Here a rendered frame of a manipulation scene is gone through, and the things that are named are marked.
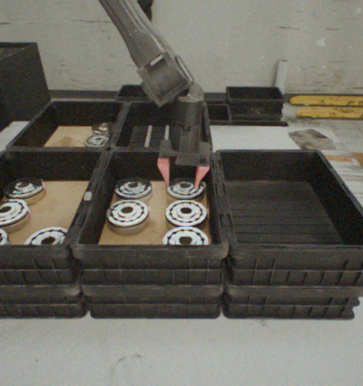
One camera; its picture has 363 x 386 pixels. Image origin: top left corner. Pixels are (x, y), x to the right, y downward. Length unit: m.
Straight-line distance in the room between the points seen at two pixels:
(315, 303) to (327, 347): 0.09
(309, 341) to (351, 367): 0.09
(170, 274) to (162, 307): 0.11
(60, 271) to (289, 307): 0.49
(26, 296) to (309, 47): 3.85
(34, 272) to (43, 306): 0.11
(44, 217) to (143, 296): 0.34
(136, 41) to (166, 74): 0.07
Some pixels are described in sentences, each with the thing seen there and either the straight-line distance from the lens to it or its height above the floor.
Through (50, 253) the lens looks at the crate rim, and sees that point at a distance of 0.66.
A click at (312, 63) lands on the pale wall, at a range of 4.23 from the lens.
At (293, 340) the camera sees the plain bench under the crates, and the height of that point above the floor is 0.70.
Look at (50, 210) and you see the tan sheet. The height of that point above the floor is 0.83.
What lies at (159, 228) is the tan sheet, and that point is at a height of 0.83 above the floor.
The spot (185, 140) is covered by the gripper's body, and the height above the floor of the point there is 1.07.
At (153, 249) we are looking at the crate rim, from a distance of 0.60.
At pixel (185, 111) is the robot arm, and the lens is 0.62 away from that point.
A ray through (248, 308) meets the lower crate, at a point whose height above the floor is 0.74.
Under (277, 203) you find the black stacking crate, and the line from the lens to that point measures 0.91.
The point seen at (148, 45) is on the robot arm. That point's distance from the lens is 0.61.
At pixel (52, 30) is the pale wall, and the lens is 4.30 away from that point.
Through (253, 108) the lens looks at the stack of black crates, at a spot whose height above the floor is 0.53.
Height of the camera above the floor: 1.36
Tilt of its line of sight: 36 degrees down
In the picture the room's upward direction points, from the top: straight up
